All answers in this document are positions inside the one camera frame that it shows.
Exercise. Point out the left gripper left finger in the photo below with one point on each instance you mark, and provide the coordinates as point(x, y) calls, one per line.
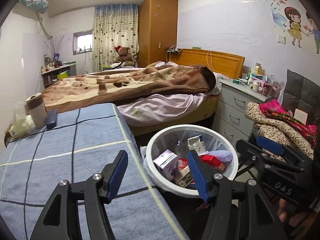
point(59, 218)

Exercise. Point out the heart pattern curtain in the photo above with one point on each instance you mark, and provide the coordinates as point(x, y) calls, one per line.
point(114, 25)

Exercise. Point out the brown paw print blanket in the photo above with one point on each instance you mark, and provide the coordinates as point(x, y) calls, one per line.
point(127, 85)

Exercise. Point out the floral padded jacket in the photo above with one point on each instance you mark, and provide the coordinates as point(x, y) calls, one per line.
point(276, 130)

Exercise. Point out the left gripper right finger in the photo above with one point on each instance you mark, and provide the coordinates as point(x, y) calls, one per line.
point(238, 210)

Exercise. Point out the white round trash bin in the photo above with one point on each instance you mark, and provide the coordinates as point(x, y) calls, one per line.
point(175, 139)

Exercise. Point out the yellow tissue pack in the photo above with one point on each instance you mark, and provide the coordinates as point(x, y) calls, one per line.
point(22, 124)

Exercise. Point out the cartoon couple wall sticker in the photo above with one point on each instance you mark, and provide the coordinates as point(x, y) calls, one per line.
point(295, 29)

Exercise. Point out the wooden wardrobe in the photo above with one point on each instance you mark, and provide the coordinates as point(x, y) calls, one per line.
point(157, 30)

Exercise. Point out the dark grey chair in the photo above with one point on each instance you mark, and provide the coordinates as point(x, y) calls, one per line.
point(301, 93)

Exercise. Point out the grey drawer nightstand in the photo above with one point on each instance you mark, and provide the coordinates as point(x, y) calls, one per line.
point(230, 120)

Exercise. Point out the purple drink carton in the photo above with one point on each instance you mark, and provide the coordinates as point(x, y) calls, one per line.
point(167, 164)

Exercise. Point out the red medicine box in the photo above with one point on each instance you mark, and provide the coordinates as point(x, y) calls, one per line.
point(213, 162)

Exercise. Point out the dark blue glasses case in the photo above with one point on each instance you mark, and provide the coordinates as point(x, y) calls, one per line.
point(51, 119)

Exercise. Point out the small shelf desk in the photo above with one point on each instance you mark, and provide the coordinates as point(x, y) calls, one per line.
point(52, 74)

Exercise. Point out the person right hand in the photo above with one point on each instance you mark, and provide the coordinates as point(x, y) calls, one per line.
point(286, 214)

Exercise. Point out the window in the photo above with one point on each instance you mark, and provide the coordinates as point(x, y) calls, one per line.
point(82, 42)

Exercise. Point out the lavender striped roll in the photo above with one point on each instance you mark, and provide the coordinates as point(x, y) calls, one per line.
point(223, 156)

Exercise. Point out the red cartoon drink can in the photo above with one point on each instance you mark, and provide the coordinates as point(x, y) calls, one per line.
point(182, 163)

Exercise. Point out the wall air conditioner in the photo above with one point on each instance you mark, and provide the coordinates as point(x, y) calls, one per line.
point(39, 6)

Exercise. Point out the wooden headboard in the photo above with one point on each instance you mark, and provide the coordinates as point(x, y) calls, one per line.
point(227, 64)

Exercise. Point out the pink striped cloth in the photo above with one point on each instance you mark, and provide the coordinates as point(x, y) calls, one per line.
point(274, 110)

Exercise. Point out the purple branch vase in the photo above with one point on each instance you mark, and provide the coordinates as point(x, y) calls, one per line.
point(54, 44)

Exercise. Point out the brown white tumbler cup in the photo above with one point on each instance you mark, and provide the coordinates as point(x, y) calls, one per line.
point(37, 110)

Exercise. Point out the green white small box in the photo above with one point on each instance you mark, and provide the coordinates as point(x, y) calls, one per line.
point(197, 143)

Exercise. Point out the teddy bear santa hat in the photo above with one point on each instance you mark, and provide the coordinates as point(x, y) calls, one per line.
point(124, 56)

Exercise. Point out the blue plaid table cloth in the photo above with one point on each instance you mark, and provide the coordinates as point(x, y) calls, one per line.
point(81, 144)

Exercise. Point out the pink bed sheet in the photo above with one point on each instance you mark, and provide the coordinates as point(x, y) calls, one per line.
point(157, 108)

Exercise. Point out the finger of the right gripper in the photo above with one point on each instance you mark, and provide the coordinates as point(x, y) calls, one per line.
point(287, 153)
point(268, 168)

